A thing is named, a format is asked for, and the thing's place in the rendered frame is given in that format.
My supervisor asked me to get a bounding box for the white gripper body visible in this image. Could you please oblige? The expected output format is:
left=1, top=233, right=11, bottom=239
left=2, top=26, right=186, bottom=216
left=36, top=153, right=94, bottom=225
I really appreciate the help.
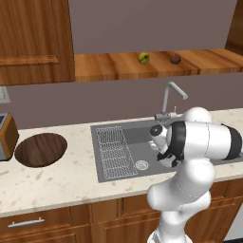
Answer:
left=147, top=139, right=171, bottom=161

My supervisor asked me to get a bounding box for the grey sink basin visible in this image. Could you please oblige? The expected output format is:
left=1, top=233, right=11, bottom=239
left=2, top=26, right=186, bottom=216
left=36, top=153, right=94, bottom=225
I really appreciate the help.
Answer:
left=89, top=118, right=243, bottom=184

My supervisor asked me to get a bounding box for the round sink drain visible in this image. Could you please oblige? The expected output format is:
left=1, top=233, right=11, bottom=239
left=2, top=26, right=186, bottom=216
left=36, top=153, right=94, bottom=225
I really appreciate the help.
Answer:
left=135, top=159, right=150, bottom=171

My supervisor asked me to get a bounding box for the silver sink tap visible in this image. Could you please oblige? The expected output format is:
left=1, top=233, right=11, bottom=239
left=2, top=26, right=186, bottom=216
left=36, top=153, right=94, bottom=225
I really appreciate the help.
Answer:
left=154, top=81, right=190, bottom=123

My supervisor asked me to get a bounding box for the wooden base cabinet door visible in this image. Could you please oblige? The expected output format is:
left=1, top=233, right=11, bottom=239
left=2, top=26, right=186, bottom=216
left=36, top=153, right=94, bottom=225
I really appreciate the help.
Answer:
left=90, top=196, right=163, bottom=243
left=184, top=178, right=243, bottom=243

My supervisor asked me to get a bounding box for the wooden open cabinet shelf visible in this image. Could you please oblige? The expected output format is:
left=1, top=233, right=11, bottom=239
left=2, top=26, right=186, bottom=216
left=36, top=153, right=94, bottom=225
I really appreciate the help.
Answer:
left=73, top=48, right=243, bottom=84

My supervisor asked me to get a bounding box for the open wooden cabinet door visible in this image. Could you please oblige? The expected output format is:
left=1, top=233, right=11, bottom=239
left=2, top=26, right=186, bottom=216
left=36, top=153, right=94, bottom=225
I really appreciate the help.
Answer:
left=224, top=0, right=243, bottom=57

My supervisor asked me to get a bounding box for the round dark wooden board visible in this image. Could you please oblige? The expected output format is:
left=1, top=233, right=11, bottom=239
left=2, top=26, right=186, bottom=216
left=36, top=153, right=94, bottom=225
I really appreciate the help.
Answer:
left=13, top=132, right=69, bottom=169

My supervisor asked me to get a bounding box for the wooden drawer front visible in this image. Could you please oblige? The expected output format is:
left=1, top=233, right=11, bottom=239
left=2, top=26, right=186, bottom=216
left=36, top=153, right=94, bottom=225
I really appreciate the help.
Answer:
left=0, top=203, right=92, bottom=236

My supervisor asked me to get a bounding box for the wooden and silver toaster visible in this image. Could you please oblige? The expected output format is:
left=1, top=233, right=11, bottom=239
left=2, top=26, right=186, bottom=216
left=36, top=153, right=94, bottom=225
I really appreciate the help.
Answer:
left=0, top=112, right=20, bottom=162

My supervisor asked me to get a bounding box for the white wire sink rack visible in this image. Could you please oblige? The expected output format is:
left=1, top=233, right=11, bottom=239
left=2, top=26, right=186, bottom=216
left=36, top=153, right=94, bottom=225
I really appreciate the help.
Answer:
left=95, top=125, right=139, bottom=181

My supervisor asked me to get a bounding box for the silver drawer handle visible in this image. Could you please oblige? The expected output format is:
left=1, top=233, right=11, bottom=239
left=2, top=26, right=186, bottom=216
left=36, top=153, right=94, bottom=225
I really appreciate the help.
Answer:
left=7, top=216, right=46, bottom=229

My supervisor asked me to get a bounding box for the white wall outlet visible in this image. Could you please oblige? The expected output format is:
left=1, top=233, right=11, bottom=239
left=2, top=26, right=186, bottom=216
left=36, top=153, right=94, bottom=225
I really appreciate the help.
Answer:
left=0, top=86, right=11, bottom=104

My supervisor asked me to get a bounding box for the wooden wall cabinet door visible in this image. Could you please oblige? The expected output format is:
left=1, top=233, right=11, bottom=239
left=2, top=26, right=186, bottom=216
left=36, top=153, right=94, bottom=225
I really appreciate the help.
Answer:
left=0, top=0, right=76, bottom=86

